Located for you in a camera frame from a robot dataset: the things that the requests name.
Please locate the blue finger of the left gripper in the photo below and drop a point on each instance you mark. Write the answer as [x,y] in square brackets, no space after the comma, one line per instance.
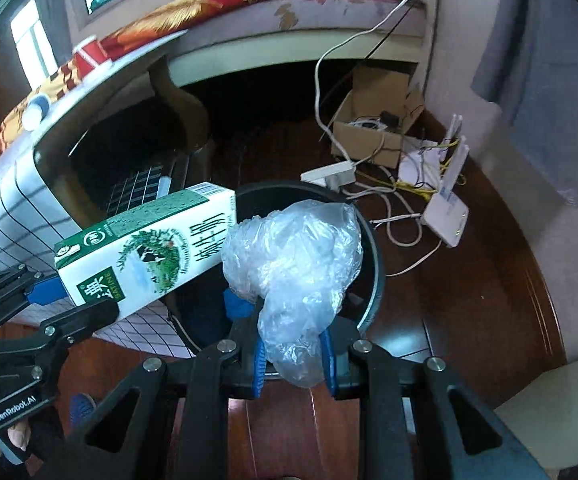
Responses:
[47,291]

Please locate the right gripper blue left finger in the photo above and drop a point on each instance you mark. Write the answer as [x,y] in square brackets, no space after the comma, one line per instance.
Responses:
[244,374]

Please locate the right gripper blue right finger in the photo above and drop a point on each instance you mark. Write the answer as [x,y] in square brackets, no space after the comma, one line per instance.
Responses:
[328,361]

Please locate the clear plastic bag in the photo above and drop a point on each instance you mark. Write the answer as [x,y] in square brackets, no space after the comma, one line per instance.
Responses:
[300,260]

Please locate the green white milk carton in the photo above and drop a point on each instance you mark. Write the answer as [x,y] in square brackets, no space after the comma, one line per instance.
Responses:
[144,253]

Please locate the blue and white paper cup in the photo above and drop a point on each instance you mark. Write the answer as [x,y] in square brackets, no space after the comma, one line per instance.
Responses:
[36,110]

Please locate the red paper cup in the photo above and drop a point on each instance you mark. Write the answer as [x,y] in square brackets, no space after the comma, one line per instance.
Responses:
[90,58]

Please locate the black trash bucket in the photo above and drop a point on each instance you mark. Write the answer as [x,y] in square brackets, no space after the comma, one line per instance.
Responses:
[197,309]

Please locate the left hand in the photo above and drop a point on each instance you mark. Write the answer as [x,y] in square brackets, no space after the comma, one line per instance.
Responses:
[19,434]

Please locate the blue striped slipper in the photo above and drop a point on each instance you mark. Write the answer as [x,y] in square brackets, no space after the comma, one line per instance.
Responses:
[80,408]

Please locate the white grid bed sheet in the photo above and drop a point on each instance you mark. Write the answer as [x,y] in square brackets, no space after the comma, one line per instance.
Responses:
[41,198]

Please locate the white power strip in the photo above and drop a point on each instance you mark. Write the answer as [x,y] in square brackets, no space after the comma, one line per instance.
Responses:
[334,176]

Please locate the white router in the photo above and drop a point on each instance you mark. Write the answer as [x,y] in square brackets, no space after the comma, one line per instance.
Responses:
[446,214]

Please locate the cardboard box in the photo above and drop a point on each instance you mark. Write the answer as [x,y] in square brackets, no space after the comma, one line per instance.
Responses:
[371,122]

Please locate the side window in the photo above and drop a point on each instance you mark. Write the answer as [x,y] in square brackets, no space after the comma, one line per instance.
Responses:
[32,45]

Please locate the grey hanging cloth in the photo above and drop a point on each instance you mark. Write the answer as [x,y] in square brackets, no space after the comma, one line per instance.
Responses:
[530,69]

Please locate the wooden bed frame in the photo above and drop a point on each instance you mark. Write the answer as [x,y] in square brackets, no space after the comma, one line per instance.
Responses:
[133,137]

